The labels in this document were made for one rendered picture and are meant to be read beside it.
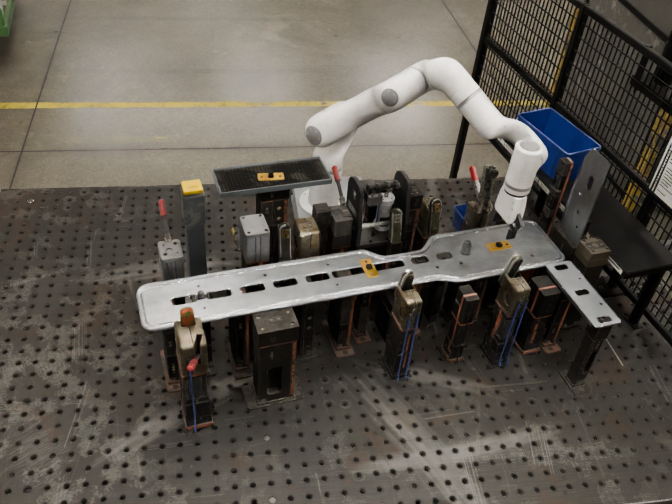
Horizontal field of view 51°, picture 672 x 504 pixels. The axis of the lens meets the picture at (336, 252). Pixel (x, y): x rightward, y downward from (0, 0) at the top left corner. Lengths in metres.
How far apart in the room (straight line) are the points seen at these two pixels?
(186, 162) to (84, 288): 1.97
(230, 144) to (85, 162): 0.89
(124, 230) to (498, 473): 1.63
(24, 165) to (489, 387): 3.16
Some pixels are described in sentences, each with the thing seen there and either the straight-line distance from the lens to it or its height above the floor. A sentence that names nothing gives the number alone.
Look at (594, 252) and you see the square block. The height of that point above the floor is 1.06.
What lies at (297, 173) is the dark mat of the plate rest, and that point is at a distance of 2.33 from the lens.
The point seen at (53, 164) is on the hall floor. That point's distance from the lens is 4.57.
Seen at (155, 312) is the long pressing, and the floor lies 1.00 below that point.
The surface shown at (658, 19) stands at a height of 1.10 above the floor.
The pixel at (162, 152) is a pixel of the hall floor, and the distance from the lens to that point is 4.57.
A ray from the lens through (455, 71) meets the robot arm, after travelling 2.21.
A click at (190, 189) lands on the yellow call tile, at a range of 2.26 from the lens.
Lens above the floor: 2.49
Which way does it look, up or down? 41 degrees down
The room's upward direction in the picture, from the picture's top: 6 degrees clockwise
